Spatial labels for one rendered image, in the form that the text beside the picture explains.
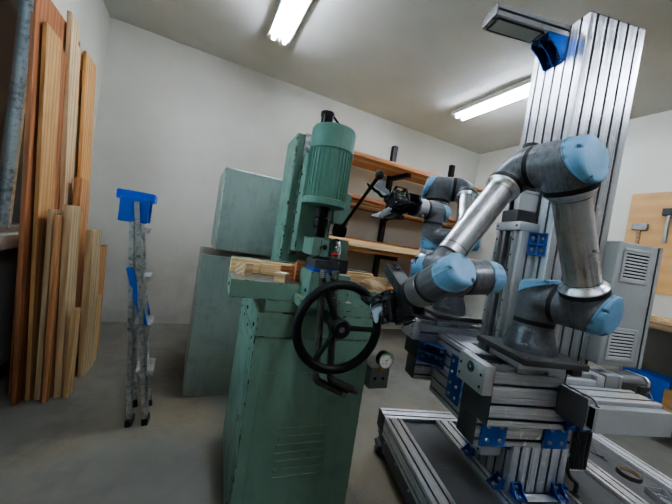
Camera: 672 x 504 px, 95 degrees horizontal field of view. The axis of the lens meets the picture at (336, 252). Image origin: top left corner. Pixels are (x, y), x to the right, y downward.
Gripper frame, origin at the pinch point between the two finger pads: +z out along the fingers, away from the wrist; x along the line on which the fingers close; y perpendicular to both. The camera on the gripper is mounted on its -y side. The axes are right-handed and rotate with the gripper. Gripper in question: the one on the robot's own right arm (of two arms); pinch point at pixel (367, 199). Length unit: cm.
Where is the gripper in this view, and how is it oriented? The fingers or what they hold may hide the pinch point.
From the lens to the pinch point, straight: 117.7
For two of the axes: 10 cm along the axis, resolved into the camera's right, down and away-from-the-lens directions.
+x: 0.5, 8.9, -4.6
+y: 3.8, -4.4, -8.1
